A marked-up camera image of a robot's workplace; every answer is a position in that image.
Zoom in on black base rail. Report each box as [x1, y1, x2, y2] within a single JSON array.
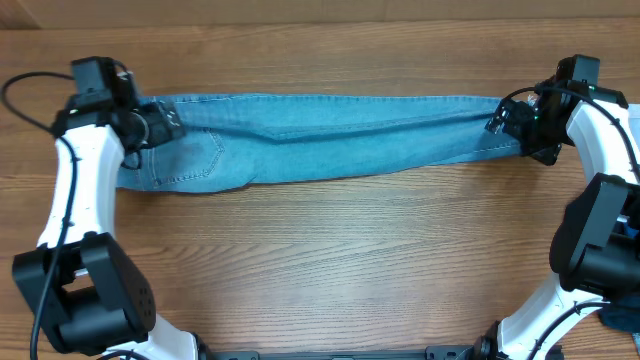
[[201, 345, 474, 360]]

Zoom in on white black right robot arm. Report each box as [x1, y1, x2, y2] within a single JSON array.
[[463, 55, 639, 359]]

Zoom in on blue denim jeans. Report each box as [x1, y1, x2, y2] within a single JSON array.
[[117, 94, 521, 193]]

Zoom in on dark teal garment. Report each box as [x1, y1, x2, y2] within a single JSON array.
[[598, 296, 639, 350]]

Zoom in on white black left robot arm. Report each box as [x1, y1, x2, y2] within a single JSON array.
[[12, 56, 212, 359]]

